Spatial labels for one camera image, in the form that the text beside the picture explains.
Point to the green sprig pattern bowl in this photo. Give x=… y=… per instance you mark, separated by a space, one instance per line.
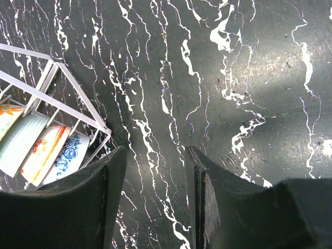
x=8 y=116

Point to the white wire dish rack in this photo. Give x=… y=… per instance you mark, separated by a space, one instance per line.
x=38 y=94

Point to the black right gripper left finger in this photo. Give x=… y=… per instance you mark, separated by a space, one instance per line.
x=77 y=211

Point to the light green checkered bowl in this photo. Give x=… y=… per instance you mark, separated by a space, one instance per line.
x=18 y=141

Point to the blue rose pattern bowl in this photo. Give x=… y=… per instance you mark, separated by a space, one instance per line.
x=69 y=158

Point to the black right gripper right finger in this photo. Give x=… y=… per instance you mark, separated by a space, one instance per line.
x=227 y=211

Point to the red flower striped bowl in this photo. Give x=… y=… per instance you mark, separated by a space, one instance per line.
x=44 y=152

